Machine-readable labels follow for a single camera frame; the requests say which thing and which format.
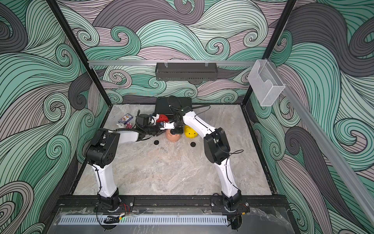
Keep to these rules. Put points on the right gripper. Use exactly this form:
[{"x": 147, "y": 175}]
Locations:
[{"x": 180, "y": 131}]

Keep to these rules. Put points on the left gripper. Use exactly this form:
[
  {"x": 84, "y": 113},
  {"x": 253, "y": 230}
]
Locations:
[{"x": 158, "y": 131}]

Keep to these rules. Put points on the pink piggy bank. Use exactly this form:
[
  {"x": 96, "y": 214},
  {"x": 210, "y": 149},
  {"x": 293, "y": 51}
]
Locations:
[{"x": 172, "y": 137}]

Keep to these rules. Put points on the red piggy bank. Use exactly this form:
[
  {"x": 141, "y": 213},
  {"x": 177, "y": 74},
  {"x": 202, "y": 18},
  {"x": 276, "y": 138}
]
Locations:
[{"x": 161, "y": 118}]

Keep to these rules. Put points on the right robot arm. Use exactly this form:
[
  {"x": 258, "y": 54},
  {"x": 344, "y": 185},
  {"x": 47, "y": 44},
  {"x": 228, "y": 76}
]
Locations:
[{"x": 217, "y": 151}]

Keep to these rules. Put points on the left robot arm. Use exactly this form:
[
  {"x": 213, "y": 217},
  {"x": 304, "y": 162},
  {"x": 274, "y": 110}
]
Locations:
[{"x": 101, "y": 153}]

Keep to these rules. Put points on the yellow piggy bank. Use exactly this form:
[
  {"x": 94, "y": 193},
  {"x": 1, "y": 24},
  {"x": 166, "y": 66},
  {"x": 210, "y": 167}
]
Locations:
[{"x": 189, "y": 132}]

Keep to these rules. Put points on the black case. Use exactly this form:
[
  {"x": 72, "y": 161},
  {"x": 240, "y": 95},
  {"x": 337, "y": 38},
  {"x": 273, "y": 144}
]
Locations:
[{"x": 166, "y": 105}]

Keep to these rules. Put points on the white pink bunny toy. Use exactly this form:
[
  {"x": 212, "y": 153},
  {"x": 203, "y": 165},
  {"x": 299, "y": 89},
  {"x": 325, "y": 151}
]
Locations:
[{"x": 124, "y": 125}]

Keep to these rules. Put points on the card box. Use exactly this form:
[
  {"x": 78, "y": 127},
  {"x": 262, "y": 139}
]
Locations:
[{"x": 125, "y": 119}]

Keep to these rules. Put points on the clear plastic holder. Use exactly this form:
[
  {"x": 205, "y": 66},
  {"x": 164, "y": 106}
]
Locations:
[{"x": 266, "y": 82}]

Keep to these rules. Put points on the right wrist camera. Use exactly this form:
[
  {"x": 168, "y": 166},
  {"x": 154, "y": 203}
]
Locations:
[{"x": 166, "y": 125}]

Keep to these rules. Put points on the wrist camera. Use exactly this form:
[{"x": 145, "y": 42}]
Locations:
[
  {"x": 166, "y": 125},
  {"x": 144, "y": 120}
]

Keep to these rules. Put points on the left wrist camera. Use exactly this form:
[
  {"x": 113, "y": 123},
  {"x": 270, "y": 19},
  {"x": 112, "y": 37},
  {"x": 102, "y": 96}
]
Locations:
[{"x": 144, "y": 120}]

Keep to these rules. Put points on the black wall shelf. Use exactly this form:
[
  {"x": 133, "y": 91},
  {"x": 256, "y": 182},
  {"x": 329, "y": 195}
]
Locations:
[{"x": 186, "y": 72}]

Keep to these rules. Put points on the aluminium rail back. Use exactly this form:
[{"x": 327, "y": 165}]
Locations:
[{"x": 133, "y": 62}]

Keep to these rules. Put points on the aluminium rail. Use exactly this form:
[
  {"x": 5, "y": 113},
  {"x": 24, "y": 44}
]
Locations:
[
  {"x": 327, "y": 147},
  {"x": 133, "y": 62}
]

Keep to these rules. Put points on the white cable duct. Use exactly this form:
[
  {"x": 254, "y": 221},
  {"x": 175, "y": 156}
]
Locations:
[{"x": 221, "y": 220}]

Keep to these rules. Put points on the aluminium rail right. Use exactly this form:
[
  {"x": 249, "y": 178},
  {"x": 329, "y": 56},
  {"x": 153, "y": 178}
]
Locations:
[{"x": 327, "y": 147}]

